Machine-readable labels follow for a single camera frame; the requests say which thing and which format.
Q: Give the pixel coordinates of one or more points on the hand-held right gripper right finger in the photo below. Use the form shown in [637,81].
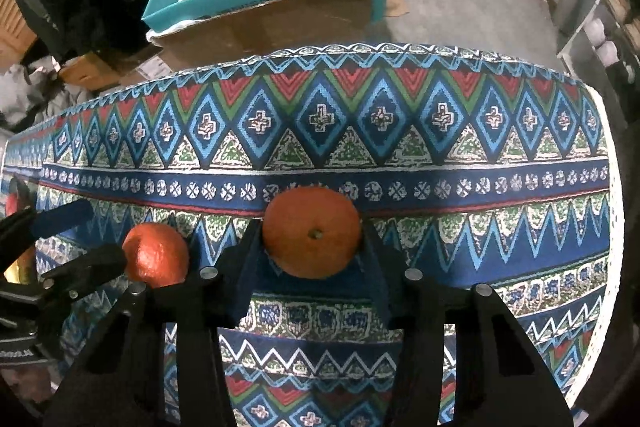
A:
[378,279]

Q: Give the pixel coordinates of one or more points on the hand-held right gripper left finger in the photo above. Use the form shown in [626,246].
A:
[247,277]

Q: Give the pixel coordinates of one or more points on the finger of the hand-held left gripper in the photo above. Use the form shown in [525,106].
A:
[85,264]
[65,214]

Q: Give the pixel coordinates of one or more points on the small tangerine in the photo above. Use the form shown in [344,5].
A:
[157,257]

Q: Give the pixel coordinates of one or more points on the large orange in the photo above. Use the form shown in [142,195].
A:
[310,234]

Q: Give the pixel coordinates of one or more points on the blue patterned tablecloth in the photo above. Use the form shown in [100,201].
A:
[400,167]

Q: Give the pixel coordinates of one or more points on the grey clothing pile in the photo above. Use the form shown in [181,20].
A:
[30,94]

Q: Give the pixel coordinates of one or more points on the small cardboard box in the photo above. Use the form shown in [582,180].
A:
[95,67]

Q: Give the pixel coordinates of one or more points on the flat cardboard with label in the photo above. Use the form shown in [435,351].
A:
[150,69]

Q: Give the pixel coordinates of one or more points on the wooden louvered door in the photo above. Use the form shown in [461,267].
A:
[15,22]

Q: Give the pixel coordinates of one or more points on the large brown cardboard box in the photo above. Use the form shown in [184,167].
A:
[270,32]

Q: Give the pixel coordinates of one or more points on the white shelf unit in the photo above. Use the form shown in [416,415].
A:
[605,32]

